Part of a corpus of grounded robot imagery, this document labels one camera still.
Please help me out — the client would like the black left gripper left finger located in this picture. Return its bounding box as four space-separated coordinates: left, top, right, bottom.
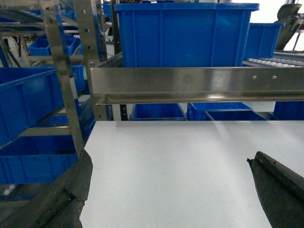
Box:
0 150 93 228

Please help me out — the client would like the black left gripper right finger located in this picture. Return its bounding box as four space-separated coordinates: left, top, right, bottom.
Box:
247 151 304 228

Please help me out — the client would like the large blue bin on shelf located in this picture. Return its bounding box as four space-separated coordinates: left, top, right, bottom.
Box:
114 2 259 67

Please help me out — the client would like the blue bin lower left rack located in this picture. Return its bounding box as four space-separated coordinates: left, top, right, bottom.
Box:
0 135 77 184

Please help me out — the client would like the blue bin rack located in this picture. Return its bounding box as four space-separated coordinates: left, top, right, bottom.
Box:
0 135 77 184
0 66 86 146

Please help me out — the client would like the blue bin below right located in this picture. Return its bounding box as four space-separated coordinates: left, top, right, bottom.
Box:
274 101 304 120

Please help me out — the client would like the blue bin below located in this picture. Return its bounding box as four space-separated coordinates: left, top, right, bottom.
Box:
131 103 188 121
187 102 265 121
274 101 304 120

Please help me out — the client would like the blue bin below centre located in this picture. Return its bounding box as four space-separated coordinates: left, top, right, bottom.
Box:
187 102 265 121

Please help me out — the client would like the blue bin left side rack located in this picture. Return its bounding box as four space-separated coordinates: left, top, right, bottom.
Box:
0 66 86 146

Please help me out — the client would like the white roller conveyor track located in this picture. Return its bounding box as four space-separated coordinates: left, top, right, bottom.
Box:
243 58 304 67

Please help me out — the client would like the blue bin below left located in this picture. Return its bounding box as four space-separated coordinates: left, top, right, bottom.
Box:
131 103 188 121

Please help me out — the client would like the blue bin far right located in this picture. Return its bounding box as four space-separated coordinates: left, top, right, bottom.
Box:
244 23 285 59

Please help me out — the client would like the stainless steel shelf rail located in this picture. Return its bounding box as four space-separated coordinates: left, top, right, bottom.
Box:
91 67 304 105

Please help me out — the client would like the steel rack upright post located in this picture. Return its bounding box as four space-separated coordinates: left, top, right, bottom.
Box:
38 0 85 155

